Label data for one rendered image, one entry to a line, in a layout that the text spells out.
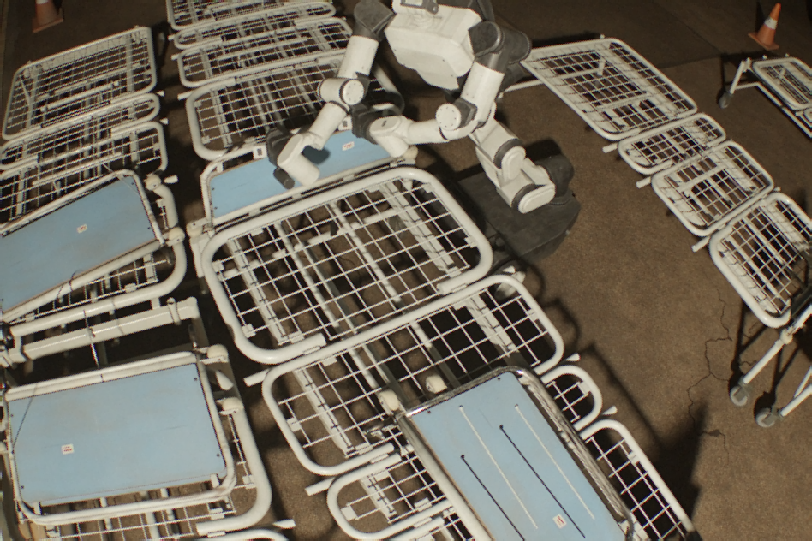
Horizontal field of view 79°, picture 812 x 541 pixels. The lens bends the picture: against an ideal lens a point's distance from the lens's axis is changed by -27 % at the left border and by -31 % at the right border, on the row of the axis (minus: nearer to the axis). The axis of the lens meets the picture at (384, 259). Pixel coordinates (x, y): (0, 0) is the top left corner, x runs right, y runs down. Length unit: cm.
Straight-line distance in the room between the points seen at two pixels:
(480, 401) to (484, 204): 120
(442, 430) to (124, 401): 90
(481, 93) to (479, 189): 116
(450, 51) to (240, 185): 84
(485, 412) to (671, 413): 116
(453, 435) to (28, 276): 153
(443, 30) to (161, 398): 129
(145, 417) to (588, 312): 187
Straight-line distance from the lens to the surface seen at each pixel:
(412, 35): 183
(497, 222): 275
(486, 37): 174
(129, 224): 226
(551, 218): 285
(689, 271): 325
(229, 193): 217
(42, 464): 188
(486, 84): 176
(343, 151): 228
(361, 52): 193
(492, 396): 183
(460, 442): 174
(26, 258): 234
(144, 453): 177
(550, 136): 357
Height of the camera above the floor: 215
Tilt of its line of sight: 51 degrees down
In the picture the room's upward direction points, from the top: 6 degrees clockwise
